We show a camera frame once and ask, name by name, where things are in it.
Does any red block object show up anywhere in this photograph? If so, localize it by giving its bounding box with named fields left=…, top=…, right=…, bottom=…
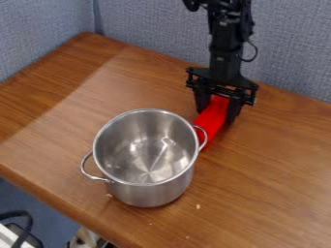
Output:
left=194, top=96, right=229, bottom=148

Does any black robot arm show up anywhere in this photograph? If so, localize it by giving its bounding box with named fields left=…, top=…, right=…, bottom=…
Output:
left=183, top=0, right=259, bottom=124

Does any white object under table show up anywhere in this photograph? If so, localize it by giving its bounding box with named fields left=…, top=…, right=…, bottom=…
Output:
left=63, top=227, right=117, bottom=248

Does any stainless steel pot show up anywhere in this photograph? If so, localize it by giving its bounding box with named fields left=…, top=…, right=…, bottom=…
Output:
left=83, top=108, right=209, bottom=207

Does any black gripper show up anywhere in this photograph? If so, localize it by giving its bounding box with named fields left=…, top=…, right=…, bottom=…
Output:
left=186, top=46, right=259, bottom=124

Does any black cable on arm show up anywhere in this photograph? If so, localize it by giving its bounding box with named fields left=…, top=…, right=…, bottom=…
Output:
left=238, top=38, right=259, bottom=63

